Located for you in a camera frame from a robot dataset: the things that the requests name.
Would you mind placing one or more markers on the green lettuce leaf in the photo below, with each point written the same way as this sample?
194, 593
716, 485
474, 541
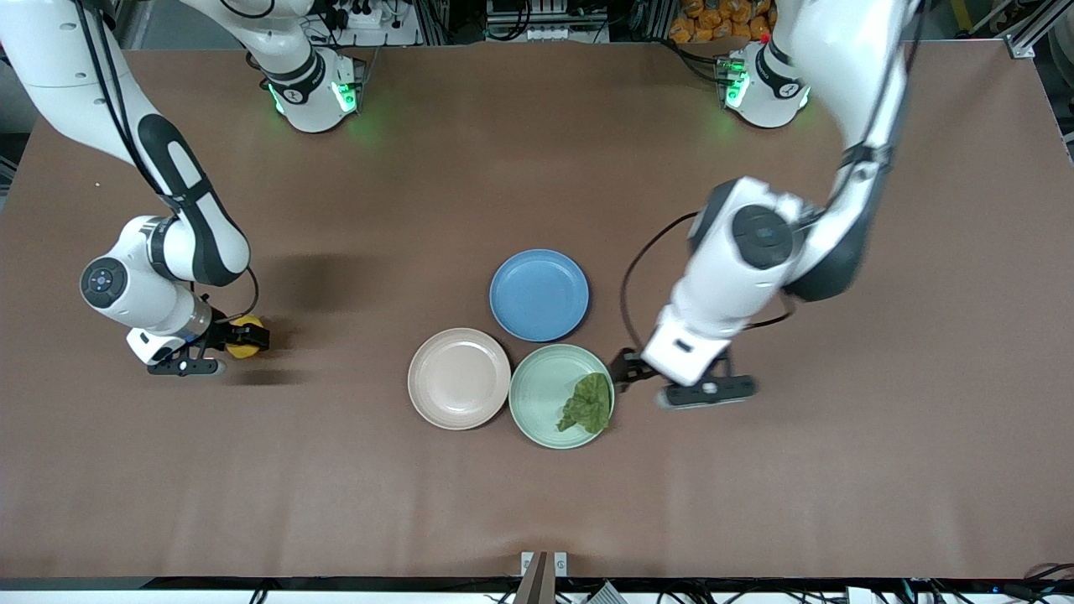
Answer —
591, 403

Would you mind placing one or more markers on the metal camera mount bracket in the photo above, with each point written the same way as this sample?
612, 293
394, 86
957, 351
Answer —
543, 579

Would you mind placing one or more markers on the yellow lemon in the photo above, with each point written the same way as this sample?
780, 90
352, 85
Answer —
246, 320

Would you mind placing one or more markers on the pile of orange fruit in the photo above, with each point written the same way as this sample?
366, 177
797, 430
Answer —
713, 21

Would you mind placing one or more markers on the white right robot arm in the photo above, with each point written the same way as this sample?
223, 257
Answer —
168, 252

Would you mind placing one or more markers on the white power strip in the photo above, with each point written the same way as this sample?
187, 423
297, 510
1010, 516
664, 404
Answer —
377, 33

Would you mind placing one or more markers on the pale green plate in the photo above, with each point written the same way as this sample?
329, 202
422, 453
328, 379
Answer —
541, 390

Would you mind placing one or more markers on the aluminium frame profile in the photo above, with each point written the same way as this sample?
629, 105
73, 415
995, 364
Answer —
1028, 33

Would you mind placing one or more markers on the pale pink plate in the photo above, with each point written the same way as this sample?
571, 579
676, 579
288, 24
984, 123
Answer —
459, 378

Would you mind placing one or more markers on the blue plate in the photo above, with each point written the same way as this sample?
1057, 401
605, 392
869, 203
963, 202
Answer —
539, 295

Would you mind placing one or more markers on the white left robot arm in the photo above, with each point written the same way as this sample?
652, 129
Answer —
722, 277

